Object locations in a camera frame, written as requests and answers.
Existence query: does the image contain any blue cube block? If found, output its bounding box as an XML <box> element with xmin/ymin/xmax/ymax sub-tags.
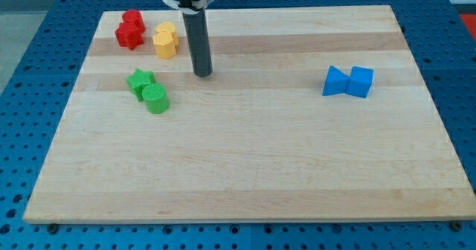
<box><xmin>345</xmin><ymin>66</ymin><xmax>374</xmax><ymax>98</ymax></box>

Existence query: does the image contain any green cylinder block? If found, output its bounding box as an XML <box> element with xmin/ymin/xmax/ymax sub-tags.
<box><xmin>142</xmin><ymin>83</ymin><xmax>170</xmax><ymax>114</ymax></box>

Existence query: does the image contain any yellow hexagon block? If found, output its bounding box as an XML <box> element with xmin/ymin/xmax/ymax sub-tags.
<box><xmin>152</xmin><ymin>31</ymin><xmax>177</xmax><ymax>60</ymax></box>

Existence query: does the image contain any red star block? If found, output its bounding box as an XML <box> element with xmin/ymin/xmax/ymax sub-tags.
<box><xmin>115</xmin><ymin>22</ymin><xmax>144</xmax><ymax>50</ymax></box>

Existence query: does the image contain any green star block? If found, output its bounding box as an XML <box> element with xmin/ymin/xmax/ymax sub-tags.
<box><xmin>126</xmin><ymin>68</ymin><xmax>156</xmax><ymax>102</ymax></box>

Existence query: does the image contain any blue triangle block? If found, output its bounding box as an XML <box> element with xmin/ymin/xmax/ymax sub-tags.
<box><xmin>322</xmin><ymin>65</ymin><xmax>350</xmax><ymax>96</ymax></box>

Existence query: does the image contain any yellow cylinder block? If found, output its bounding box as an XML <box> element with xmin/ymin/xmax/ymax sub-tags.
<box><xmin>155</xmin><ymin>22</ymin><xmax>179</xmax><ymax>47</ymax></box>

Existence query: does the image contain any red cylinder block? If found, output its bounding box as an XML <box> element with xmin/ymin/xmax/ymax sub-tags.
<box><xmin>122</xmin><ymin>9</ymin><xmax>146</xmax><ymax>33</ymax></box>

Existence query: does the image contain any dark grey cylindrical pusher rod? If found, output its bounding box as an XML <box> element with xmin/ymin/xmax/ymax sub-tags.
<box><xmin>183</xmin><ymin>10</ymin><xmax>213</xmax><ymax>78</ymax></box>

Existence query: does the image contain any light wooden board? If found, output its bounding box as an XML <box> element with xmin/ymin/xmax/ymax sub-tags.
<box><xmin>24</xmin><ymin>5</ymin><xmax>475</xmax><ymax>224</ymax></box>

